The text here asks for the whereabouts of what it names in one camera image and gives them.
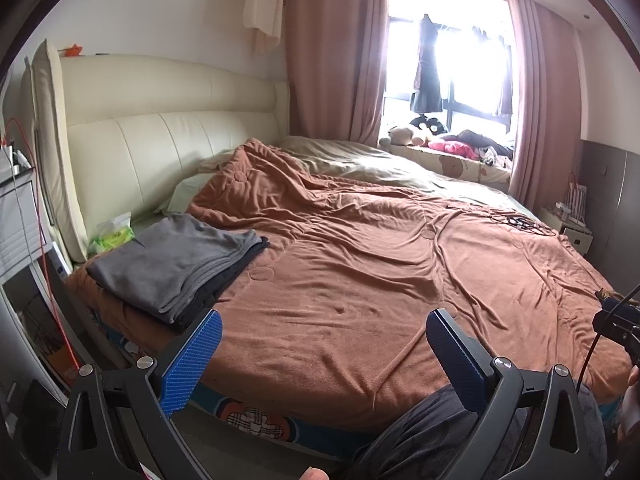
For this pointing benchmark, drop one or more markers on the brown garment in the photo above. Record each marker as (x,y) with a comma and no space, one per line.
(607,292)

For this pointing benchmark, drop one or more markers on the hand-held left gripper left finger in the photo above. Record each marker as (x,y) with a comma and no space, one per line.
(192,355)

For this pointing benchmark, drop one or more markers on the black plush toy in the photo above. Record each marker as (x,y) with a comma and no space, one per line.
(430,124)

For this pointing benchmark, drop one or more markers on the person's grey patterned pants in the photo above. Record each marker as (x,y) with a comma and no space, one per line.
(410,435)

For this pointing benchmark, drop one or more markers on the small orange toy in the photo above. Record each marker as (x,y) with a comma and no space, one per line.
(72,51)

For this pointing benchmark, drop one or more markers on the black printed t-shirt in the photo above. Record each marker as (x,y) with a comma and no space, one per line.
(215,292)

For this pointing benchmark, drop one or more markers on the grey t-shirt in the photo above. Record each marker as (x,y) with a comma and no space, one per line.
(165,260)

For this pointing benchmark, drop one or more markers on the pink clothing pile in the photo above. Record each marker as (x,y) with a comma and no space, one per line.
(452,147)

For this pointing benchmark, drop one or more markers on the beige plush toy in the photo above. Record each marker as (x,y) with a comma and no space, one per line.
(402,135)

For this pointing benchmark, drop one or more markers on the cream upright cushion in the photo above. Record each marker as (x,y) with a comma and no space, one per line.
(55,160)

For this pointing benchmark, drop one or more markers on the beige duvet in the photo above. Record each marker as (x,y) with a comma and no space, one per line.
(350,160)

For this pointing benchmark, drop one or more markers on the bear print cushion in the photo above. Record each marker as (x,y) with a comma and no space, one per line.
(450,165)

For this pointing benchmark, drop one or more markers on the white side cabinet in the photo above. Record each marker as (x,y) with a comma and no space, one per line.
(20,220)

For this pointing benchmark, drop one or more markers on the white pillow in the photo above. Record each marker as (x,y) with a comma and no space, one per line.
(180,195)

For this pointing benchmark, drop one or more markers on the pink curtain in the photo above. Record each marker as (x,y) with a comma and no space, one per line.
(540,110)
(335,60)

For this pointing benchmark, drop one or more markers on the striped paper bag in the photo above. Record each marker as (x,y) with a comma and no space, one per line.
(577,200)

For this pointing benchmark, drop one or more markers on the white power adapter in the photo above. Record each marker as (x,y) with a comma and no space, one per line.
(17,157)

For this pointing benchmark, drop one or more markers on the green tissue pack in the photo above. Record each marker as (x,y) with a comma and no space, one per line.
(112,237)

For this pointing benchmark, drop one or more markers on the long dark hanging garment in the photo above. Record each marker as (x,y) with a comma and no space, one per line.
(427,75)

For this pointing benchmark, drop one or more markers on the cream hanging cloth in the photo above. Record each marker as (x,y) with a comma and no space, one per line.
(262,10)

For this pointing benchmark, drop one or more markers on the person's left hand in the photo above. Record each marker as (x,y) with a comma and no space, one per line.
(313,474)

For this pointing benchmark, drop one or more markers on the person's right hand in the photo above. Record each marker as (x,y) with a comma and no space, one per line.
(634,375)

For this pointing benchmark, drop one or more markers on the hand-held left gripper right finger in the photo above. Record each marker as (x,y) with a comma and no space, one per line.
(455,355)

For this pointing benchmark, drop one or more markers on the small dark hanging garment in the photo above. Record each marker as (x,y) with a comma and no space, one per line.
(480,32)

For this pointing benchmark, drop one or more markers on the cream leather headboard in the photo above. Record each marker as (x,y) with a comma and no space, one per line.
(175,145)

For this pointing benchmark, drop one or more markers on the white nightstand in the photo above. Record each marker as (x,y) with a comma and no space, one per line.
(570,235)

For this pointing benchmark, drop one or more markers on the window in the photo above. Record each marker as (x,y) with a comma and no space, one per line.
(465,60)

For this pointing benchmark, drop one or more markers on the orange-brown blanket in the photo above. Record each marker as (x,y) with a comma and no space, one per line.
(350,285)

